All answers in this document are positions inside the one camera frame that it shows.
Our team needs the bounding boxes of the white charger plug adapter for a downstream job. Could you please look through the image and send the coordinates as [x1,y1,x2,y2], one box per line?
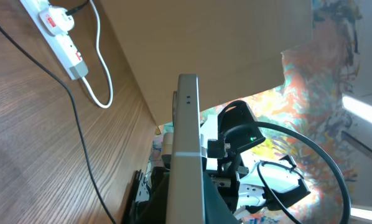
[39,6,75,36]

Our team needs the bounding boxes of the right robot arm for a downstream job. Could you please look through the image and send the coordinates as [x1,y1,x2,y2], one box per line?
[205,100,310,221]

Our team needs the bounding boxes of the black charging cable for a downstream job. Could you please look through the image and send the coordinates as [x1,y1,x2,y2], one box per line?
[0,0,117,224]

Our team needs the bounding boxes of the white power strip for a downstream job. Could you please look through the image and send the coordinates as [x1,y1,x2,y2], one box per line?
[21,0,88,80]

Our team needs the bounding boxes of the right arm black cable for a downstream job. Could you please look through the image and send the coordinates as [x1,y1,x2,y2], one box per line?
[216,100,352,224]

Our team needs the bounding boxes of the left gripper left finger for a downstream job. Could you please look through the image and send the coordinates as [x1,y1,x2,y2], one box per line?
[136,175,169,224]

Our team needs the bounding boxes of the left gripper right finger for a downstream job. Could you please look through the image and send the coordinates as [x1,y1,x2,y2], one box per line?
[203,173,239,224]

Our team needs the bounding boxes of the teal screen smartphone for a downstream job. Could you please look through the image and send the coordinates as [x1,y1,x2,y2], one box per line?
[165,74,205,224]

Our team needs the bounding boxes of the white power strip cord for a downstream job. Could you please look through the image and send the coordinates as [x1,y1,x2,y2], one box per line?
[80,0,114,110]

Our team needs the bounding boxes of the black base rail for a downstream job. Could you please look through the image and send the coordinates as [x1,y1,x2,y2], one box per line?
[121,170,151,224]

